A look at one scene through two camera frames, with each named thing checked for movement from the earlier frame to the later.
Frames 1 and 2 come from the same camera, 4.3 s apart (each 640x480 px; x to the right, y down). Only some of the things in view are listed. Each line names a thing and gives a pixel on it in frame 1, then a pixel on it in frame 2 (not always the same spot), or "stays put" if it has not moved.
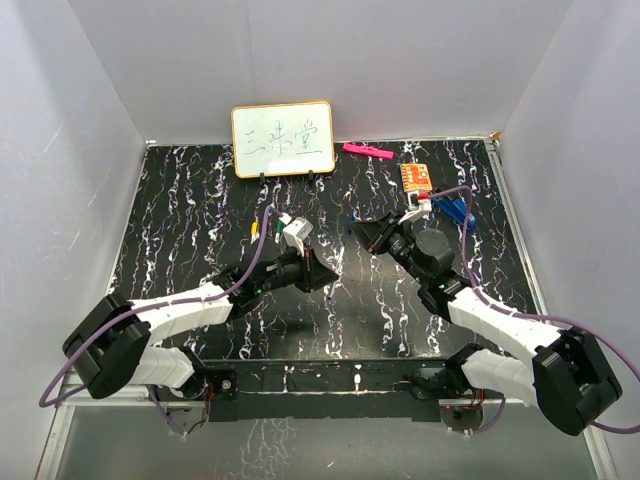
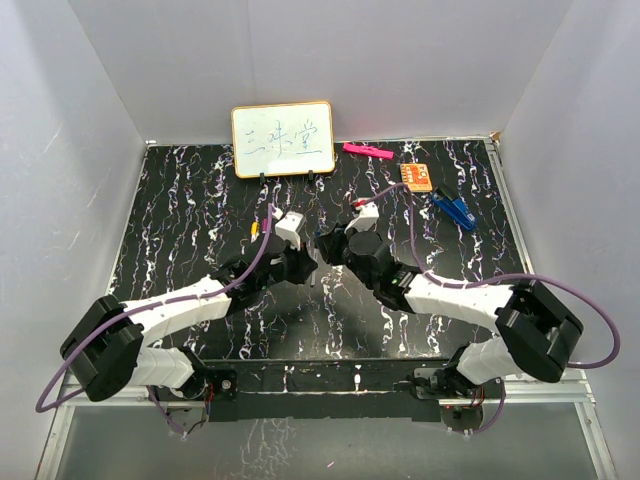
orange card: x=415 y=177 stays put
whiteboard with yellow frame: x=283 y=139 stays put
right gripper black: x=368 y=232 → x=331 y=245
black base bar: x=295 y=389 stays put
